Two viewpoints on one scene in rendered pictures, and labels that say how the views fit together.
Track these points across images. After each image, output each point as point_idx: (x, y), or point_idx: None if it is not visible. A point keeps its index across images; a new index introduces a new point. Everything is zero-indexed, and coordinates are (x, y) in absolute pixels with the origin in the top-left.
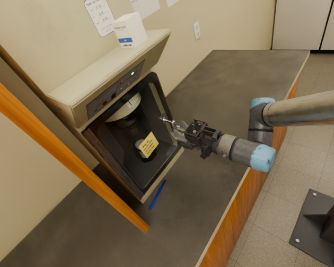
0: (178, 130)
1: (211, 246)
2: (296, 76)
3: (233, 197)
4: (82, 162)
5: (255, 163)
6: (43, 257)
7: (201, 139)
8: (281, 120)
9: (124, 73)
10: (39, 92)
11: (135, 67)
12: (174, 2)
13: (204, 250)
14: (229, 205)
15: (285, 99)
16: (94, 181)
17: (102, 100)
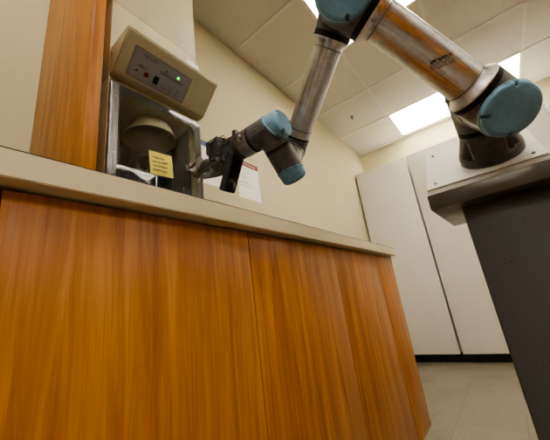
0: (203, 175)
1: (189, 307)
2: (374, 243)
3: (250, 214)
4: (102, 55)
5: (265, 117)
6: None
7: (222, 147)
8: (295, 113)
9: (172, 65)
10: (104, 57)
11: (182, 74)
12: (247, 198)
13: (171, 195)
14: (243, 217)
15: (358, 243)
16: (95, 73)
17: (146, 65)
